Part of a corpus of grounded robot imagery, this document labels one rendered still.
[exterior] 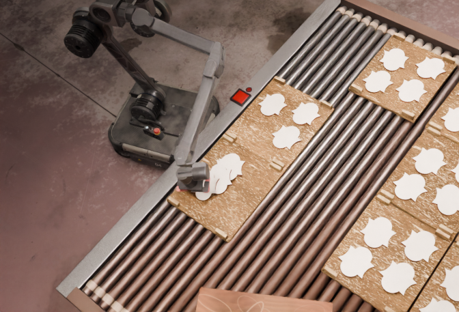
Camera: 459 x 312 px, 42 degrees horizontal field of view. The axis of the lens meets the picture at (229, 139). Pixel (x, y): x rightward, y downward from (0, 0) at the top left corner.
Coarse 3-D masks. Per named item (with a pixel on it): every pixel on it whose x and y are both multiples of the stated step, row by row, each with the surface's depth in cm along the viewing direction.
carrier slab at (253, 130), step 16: (272, 80) 290; (288, 96) 284; (304, 96) 283; (256, 112) 281; (288, 112) 279; (320, 112) 276; (240, 128) 277; (256, 128) 276; (272, 128) 275; (304, 128) 272; (240, 144) 272; (256, 144) 271; (272, 144) 270; (304, 144) 268; (288, 160) 264
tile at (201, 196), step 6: (210, 174) 261; (204, 180) 260; (210, 180) 260; (216, 180) 259; (210, 186) 258; (192, 192) 260; (198, 192) 259; (210, 192) 257; (216, 192) 257; (198, 198) 258; (204, 198) 257
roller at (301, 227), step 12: (384, 120) 272; (372, 132) 269; (360, 144) 267; (360, 156) 264; (348, 168) 260; (336, 180) 258; (324, 192) 255; (324, 204) 254; (312, 216) 250; (300, 228) 247; (288, 240) 245; (276, 252) 243; (276, 264) 240; (264, 276) 238; (252, 288) 235
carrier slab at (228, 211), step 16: (224, 144) 273; (208, 160) 269; (240, 160) 267; (256, 160) 266; (240, 176) 262; (256, 176) 262; (272, 176) 261; (176, 192) 262; (240, 192) 258; (256, 192) 257; (192, 208) 256; (208, 208) 256; (224, 208) 255; (240, 208) 254; (256, 208) 254; (208, 224) 251; (224, 224) 250; (240, 224) 250
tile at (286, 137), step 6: (282, 126) 273; (276, 132) 272; (282, 132) 271; (288, 132) 271; (294, 132) 271; (276, 138) 270; (282, 138) 270; (288, 138) 269; (294, 138) 269; (276, 144) 268; (282, 144) 268; (288, 144) 268
